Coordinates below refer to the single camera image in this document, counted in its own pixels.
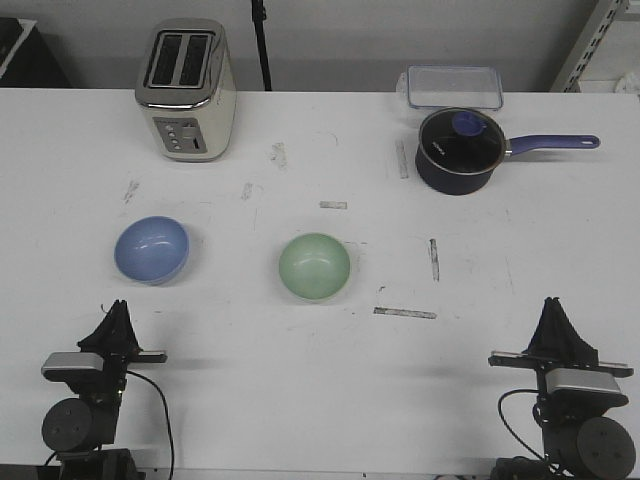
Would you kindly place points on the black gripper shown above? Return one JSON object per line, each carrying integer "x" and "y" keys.
{"x": 575, "y": 353}
{"x": 109, "y": 383}

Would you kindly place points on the blue bowl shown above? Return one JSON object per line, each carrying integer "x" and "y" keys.
{"x": 152, "y": 250}

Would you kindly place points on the green bowl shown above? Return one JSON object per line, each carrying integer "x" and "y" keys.
{"x": 314, "y": 266}

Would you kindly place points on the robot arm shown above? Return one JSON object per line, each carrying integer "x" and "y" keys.
{"x": 574, "y": 446}
{"x": 78, "y": 428}

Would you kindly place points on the dark tape strip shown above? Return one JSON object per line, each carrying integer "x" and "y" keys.
{"x": 434, "y": 259}

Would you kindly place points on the long tape strip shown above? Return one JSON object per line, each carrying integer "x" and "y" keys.
{"x": 404, "y": 313}

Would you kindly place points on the blue saucepan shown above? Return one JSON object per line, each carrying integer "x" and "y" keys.
{"x": 462, "y": 184}

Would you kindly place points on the glass pot lid blue knob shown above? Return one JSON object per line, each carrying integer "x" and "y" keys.
{"x": 463, "y": 141}

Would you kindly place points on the grey tape strip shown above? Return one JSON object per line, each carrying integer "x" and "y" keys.
{"x": 337, "y": 205}

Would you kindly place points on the tape strip beside pot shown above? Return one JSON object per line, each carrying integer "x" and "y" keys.
{"x": 401, "y": 159}

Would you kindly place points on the cream two-slot toaster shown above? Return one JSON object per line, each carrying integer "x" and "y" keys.
{"x": 186, "y": 89}

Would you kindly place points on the clear glass object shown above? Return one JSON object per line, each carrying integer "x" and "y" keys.
{"x": 628, "y": 84}

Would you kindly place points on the clear plastic food container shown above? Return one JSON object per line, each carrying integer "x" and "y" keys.
{"x": 439, "y": 86}

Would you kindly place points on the white slotted shelf upright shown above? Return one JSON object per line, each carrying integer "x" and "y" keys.
{"x": 606, "y": 50}

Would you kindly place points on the black tripod pole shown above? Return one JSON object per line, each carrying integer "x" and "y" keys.
{"x": 258, "y": 17}

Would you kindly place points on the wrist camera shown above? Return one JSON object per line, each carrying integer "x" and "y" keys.
{"x": 59, "y": 362}
{"x": 564, "y": 380}

